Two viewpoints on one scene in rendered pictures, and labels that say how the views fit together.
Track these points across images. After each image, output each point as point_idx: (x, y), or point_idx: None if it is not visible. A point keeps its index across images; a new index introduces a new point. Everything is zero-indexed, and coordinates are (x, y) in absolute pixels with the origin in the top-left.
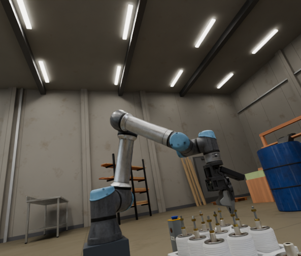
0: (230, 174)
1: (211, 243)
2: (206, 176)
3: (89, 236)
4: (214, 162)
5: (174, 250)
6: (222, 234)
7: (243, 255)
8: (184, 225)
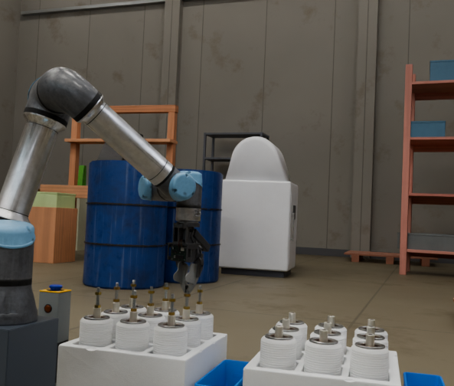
0: (200, 243)
1: (174, 327)
2: (174, 239)
3: None
4: (194, 224)
5: None
6: (159, 318)
7: (192, 341)
8: (70, 302)
